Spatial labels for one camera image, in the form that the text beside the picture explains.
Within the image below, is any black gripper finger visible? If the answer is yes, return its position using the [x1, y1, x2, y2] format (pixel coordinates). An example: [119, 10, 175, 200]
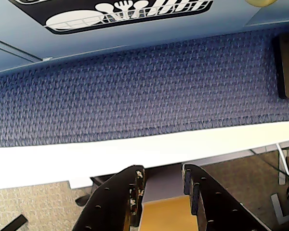
[72, 165, 146, 231]
[181, 164, 272, 231]

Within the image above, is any blue dishwasher door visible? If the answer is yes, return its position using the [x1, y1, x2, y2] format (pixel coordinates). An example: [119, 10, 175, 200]
[0, 0, 277, 61]

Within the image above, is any yellow grey box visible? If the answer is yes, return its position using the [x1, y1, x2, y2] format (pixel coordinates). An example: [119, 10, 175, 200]
[139, 166, 198, 231]

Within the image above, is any black flat bar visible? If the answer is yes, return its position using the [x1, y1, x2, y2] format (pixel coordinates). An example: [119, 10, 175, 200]
[4, 214, 28, 231]

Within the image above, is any blue woven mat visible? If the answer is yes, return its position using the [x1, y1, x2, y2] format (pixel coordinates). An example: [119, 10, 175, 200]
[0, 26, 289, 148]

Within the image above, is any blue toy kitchen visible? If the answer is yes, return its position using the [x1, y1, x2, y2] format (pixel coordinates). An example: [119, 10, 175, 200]
[0, 0, 289, 75]

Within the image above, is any grey metal bracket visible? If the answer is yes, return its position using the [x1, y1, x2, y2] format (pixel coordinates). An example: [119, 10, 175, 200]
[270, 193, 289, 225]

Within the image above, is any white cable bundle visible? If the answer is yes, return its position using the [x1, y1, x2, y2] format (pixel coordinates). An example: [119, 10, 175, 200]
[276, 141, 289, 186]

